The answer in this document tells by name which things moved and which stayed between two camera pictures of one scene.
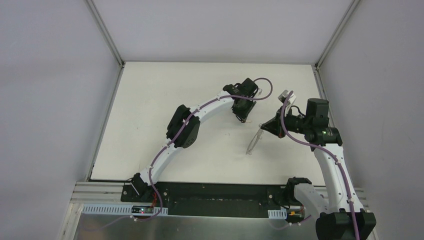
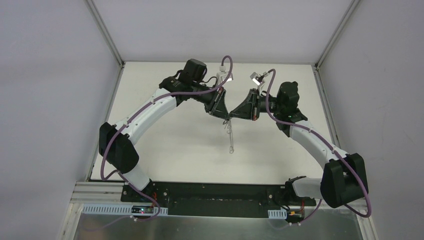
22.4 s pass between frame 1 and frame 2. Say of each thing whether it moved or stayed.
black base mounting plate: stayed
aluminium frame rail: stayed
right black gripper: moved
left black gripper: moved
